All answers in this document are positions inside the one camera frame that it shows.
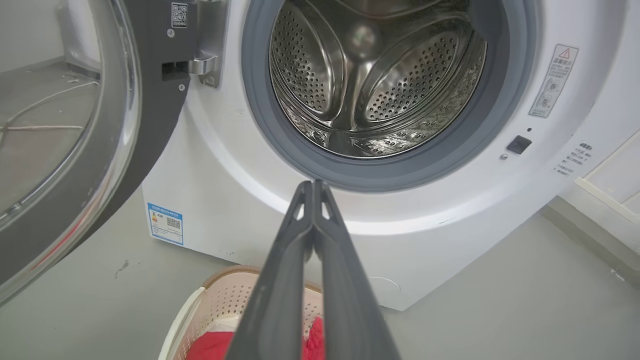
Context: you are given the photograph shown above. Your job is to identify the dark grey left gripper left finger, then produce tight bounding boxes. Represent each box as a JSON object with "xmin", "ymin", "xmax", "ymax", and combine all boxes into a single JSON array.
[{"xmin": 225, "ymin": 181, "xmax": 315, "ymax": 360}]

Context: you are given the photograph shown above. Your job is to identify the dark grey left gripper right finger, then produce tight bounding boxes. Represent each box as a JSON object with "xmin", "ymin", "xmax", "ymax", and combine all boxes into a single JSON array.
[{"xmin": 314, "ymin": 180, "xmax": 401, "ymax": 360}]

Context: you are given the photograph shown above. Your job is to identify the red cloth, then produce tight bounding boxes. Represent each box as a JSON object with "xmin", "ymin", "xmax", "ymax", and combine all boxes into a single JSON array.
[{"xmin": 186, "ymin": 317, "xmax": 326, "ymax": 360}]

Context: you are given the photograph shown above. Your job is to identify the cream perforated laundry basket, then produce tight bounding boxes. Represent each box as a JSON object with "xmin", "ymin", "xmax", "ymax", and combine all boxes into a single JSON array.
[{"xmin": 159, "ymin": 266, "xmax": 326, "ymax": 360}]

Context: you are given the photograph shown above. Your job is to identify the stainless steel washing machine drum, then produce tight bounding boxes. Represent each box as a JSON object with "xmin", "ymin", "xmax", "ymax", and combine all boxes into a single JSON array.
[{"xmin": 270, "ymin": 0, "xmax": 488, "ymax": 160}]

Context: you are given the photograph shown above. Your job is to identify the washing machine glass door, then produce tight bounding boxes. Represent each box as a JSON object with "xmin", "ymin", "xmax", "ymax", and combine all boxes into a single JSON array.
[{"xmin": 0, "ymin": 0, "xmax": 231, "ymax": 306}]

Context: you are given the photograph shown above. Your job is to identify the round white filter cap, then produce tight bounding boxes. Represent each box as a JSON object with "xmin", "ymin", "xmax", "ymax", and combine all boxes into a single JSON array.
[{"xmin": 367, "ymin": 276, "xmax": 402, "ymax": 296}]

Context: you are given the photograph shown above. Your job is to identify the white front-load washing machine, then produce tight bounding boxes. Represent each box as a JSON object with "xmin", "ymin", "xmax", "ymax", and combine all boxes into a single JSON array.
[{"xmin": 142, "ymin": 0, "xmax": 640, "ymax": 312}]

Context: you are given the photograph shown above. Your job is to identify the blue energy label sticker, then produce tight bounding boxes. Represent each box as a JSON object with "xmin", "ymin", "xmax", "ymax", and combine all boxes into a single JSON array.
[{"xmin": 147, "ymin": 202, "xmax": 184, "ymax": 246}]

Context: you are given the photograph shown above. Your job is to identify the grey rubber door gasket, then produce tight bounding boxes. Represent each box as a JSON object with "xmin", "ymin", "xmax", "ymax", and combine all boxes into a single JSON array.
[{"xmin": 241, "ymin": 0, "xmax": 538, "ymax": 193}]

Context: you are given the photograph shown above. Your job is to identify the black door latch slot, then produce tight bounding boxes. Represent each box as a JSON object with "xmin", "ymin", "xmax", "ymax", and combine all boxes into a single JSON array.
[{"xmin": 506, "ymin": 135, "xmax": 532, "ymax": 154}]

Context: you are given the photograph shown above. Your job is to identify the metal door hinge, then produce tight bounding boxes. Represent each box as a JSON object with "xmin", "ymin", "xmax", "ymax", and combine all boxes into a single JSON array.
[{"xmin": 189, "ymin": 0, "xmax": 231, "ymax": 89}]

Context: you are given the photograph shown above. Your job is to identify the warning sticker with triangle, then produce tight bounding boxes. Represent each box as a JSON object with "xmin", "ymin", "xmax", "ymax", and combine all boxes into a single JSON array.
[{"xmin": 529, "ymin": 44, "xmax": 579, "ymax": 119}]

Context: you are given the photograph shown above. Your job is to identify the white QR code sticker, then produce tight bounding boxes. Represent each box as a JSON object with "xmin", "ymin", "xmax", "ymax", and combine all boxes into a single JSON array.
[{"xmin": 171, "ymin": 2, "xmax": 189, "ymax": 28}]

